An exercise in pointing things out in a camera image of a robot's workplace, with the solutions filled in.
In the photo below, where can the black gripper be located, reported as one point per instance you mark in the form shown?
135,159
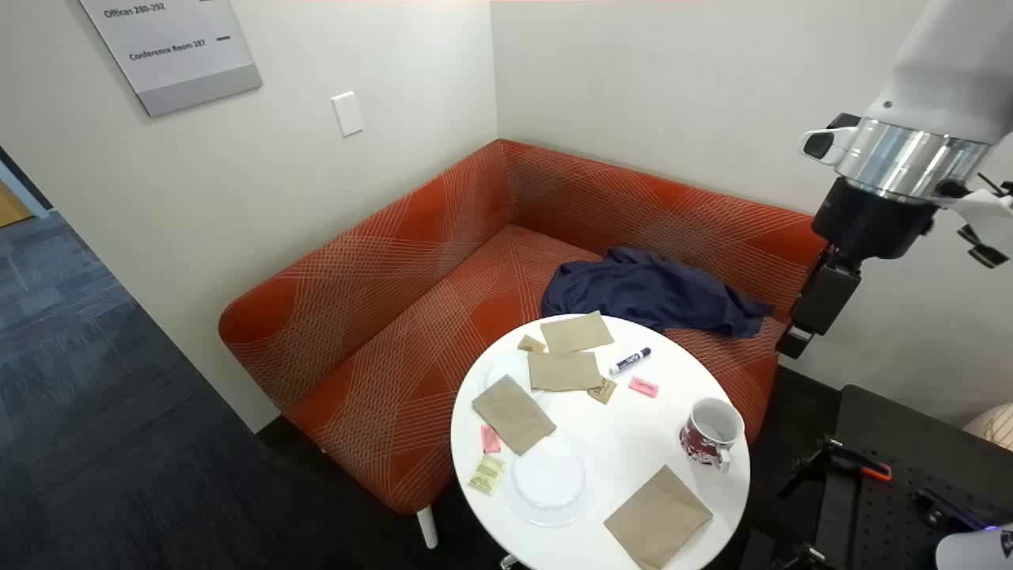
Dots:
854,227

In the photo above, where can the purple Expo marker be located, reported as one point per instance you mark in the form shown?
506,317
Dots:
629,363

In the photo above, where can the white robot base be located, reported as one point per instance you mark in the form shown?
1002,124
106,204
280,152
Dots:
984,550

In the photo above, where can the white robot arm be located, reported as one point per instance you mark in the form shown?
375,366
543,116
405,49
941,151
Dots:
911,152

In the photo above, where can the navy blue cloth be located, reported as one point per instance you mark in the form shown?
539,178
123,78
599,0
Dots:
652,292

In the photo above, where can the red and white mug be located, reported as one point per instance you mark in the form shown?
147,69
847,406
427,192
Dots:
709,433

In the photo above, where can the pink sweetener packet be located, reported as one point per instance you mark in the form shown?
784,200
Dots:
644,389

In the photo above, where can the brown napkin far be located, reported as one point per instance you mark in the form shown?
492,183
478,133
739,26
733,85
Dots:
577,333

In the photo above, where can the small brown packet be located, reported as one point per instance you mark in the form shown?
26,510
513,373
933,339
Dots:
602,390
529,342

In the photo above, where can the brown napkin centre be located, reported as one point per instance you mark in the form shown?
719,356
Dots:
553,373

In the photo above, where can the small brown packet far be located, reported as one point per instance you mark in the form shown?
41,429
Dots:
529,342

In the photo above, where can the round white table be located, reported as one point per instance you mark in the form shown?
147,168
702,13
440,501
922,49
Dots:
621,449

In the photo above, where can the brown napkin near mug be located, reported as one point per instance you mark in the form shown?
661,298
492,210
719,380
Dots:
656,522

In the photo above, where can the brown napkin left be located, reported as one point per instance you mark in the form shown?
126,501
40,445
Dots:
513,416

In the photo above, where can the clear plastic lid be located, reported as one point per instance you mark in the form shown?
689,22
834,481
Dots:
548,477

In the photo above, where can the red sweetener packet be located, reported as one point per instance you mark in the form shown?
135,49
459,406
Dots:
488,440

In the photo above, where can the yellow sweetener packet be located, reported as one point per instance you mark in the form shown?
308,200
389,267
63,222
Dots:
486,473

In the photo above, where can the orange corner sofa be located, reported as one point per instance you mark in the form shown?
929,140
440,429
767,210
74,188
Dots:
365,339

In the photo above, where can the black clamp orange handle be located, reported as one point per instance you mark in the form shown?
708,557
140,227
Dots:
835,456

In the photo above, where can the grey wall sign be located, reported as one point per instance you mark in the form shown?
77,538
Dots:
174,51

